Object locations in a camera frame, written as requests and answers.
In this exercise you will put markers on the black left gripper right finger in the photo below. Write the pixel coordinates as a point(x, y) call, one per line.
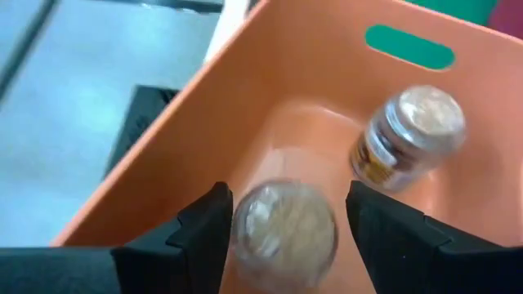
point(429, 261)

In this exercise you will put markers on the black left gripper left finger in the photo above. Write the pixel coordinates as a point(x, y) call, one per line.
point(143, 265)

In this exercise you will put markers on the small glass spice jar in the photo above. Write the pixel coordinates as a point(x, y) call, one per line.
point(286, 232)
point(408, 134)

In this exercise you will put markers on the orange plastic bin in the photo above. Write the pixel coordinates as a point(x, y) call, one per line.
point(245, 122)

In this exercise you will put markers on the magenta plastic bin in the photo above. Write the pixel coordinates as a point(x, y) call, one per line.
point(508, 18)

